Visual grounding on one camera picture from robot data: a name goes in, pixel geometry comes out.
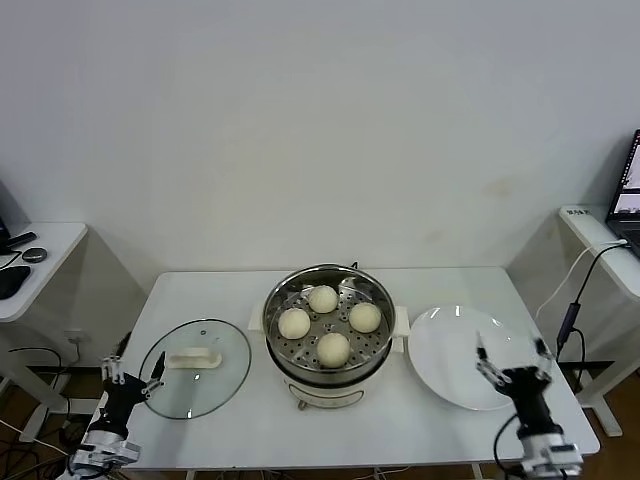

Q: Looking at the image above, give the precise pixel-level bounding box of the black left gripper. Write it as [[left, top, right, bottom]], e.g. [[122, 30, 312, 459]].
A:
[[99, 332, 167, 437]]

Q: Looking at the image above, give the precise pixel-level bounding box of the black cable with adapter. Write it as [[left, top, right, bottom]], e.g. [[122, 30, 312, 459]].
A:
[[554, 242, 629, 392]]

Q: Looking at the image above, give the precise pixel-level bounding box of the white side desk with mouse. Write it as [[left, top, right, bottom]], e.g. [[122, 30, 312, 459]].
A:
[[0, 222, 91, 444]]

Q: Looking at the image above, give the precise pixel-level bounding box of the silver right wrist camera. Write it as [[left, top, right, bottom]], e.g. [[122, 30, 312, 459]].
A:
[[522, 442, 584, 476]]

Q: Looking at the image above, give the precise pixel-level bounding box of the perforated steel steamer basket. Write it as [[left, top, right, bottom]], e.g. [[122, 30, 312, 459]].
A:
[[247, 264, 411, 374]]

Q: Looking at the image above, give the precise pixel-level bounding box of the white wall outlet plug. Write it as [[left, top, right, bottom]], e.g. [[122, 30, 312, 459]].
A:
[[64, 327, 90, 362]]

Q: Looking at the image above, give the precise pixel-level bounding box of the cream electric cooking pot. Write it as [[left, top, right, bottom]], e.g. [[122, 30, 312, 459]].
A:
[[267, 339, 404, 412]]

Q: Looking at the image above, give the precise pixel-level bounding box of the black laptop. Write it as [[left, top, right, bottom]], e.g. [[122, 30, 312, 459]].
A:
[[604, 128, 640, 246]]

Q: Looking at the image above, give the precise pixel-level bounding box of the white floor cable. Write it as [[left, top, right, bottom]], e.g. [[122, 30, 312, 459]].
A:
[[0, 417, 76, 459]]

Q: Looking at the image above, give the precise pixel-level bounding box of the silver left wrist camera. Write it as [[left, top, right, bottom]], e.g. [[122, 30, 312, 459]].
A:
[[68, 439, 142, 469]]

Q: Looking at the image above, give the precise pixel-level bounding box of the dark computer monitor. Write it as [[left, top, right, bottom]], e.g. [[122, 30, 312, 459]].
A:
[[0, 178, 32, 254]]

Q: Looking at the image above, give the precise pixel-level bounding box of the white steamed baozi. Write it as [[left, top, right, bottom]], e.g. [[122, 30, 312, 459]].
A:
[[348, 302, 384, 334], [307, 284, 339, 315], [277, 307, 312, 340], [316, 332, 351, 369]]

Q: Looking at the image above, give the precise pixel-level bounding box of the white round plate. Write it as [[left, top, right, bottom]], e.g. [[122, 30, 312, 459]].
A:
[[408, 304, 530, 412]]

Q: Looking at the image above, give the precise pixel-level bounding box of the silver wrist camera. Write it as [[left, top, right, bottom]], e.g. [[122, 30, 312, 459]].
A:
[[68, 439, 142, 469], [522, 442, 584, 476]]

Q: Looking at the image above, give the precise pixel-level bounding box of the black floor cable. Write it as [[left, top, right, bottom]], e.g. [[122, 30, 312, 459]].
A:
[[7, 347, 66, 374]]

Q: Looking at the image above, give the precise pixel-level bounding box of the black remote bar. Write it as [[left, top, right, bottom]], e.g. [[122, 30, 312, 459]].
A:
[[0, 231, 39, 252]]

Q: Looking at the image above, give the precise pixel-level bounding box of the glass lid with cream handle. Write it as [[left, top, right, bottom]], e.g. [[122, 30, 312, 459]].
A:
[[138, 318, 252, 420]]

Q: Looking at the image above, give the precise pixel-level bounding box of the white side desk with laptop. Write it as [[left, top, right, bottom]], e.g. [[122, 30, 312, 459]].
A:
[[558, 205, 640, 437]]

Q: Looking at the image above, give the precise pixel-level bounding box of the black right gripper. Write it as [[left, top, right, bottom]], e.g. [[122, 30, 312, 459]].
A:
[[474, 331, 559, 437]]

